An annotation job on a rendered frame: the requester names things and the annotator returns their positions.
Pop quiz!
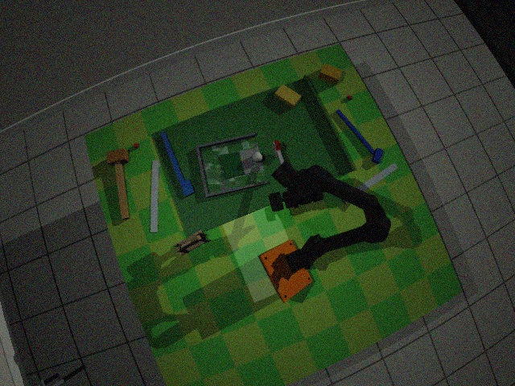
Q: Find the grey flat bar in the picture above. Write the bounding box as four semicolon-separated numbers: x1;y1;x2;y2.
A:
150;161;159;232
357;163;398;191

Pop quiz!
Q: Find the white ball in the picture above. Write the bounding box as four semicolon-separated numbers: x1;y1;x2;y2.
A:
252;151;262;162

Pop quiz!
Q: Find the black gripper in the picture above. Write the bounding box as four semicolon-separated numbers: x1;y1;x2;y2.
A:
269;187;324;212

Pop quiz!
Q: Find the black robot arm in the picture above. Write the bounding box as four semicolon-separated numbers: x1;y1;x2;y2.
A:
272;161;391;272

